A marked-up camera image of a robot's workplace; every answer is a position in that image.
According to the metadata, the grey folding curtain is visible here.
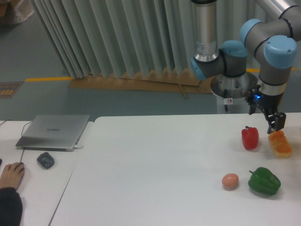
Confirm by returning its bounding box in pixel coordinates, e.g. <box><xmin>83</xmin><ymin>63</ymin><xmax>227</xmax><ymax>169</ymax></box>
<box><xmin>30</xmin><ymin>0</ymin><xmax>278</xmax><ymax>79</ymax></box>

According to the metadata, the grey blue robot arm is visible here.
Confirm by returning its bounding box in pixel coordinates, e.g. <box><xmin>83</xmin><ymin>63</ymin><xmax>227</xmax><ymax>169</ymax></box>
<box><xmin>190</xmin><ymin>0</ymin><xmax>301</xmax><ymax>133</ymax></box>

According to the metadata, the green bell pepper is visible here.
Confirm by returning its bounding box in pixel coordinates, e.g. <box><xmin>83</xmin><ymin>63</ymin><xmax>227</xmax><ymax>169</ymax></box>
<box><xmin>248</xmin><ymin>167</ymin><xmax>281</xmax><ymax>195</ymax></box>

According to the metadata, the cardboard box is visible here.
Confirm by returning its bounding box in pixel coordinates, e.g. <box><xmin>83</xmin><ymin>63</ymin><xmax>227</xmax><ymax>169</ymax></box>
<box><xmin>0</xmin><ymin>0</ymin><xmax>34</xmax><ymax>25</ymax></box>

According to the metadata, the black sleeved forearm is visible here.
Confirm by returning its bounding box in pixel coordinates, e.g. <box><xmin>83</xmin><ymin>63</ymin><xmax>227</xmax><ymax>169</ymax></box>
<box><xmin>0</xmin><ymin>187</ymin><xmax>23</xmax><ymax>226</ymax></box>

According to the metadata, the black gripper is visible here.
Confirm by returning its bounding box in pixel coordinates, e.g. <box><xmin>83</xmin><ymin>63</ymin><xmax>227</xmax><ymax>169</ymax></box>
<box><xmin>245</xmin><ymin>85</ymin><xmax>286</xmax><ymax>134</ymax></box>

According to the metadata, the silver laptop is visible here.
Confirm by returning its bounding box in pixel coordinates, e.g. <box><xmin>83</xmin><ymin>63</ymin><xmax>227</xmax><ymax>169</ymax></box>
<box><xmin>16</xmin><ymin>114</ymin><xmax>90</xmax><ymax>152</ymax></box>

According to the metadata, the person's hand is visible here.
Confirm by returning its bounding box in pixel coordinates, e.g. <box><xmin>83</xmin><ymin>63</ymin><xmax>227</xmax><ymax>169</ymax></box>
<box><xmin>0</xmin><ymin>162</ymin><xmax>25</xmax><ymax>190</ymax></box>

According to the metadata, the brown egg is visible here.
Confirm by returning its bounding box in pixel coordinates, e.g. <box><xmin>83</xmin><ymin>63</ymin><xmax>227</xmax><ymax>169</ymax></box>
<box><xmin>222</xmin><ymin>173</ymin><xmax>239</xmax><ymax>190</ymax></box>

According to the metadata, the red bell pepper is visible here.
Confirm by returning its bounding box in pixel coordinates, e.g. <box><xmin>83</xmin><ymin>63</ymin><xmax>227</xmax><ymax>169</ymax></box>
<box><xmin>241</xmin><ymin>126</ymin><xmax>259</xmax><ymax>150</ymax></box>

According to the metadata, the brown cardboard sheet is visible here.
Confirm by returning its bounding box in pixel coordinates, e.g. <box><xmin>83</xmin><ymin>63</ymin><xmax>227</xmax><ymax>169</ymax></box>
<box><xmin>69</xmin><ymin>69</ymin><xmax>213</xmax><ymax>98</ymax></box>

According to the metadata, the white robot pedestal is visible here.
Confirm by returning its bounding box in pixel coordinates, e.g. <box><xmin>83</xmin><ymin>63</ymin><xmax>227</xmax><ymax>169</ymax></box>
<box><xmin>210</xmin><ymin>72</ymin><xmax>257</xmax><ymax>114</ymax></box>

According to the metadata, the orange topped bread loaf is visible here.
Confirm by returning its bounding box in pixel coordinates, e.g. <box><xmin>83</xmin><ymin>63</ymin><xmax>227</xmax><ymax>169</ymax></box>
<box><xmin>268</xmin><ymin>130</ymin><xmax>292</xmax><ymax>158</ymax></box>

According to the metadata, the black mouse cable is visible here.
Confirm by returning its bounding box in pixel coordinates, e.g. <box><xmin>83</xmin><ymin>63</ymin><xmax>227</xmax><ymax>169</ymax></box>
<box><xmin>0</xmin><ymin>120</ymin><xmax>34</xmax><ymax>163</ymax></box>

